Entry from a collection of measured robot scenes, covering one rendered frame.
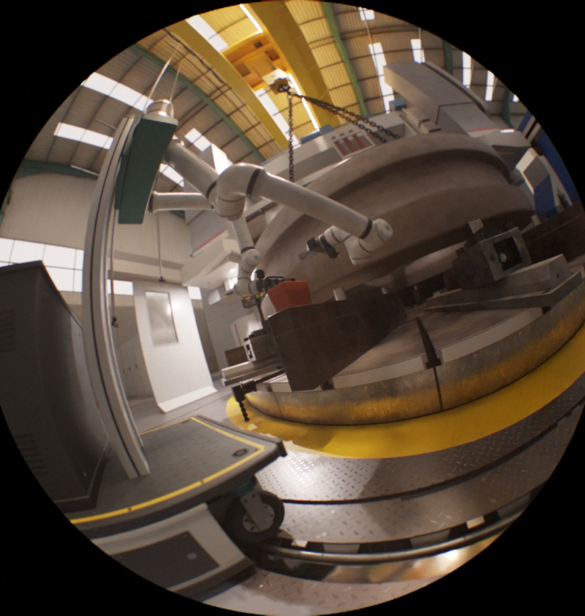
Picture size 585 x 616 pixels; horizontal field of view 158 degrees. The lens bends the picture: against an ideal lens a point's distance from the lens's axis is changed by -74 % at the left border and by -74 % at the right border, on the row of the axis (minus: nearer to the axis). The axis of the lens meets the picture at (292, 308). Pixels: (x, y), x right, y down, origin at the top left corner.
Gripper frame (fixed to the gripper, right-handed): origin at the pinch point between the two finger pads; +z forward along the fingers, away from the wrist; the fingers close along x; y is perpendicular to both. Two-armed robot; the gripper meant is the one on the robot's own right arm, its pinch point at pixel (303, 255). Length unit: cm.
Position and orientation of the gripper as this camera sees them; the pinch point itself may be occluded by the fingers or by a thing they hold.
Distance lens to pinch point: 109.2
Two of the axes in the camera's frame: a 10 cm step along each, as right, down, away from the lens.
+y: -3.1, -9.4, 1.4
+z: -6.9, 3.2, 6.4
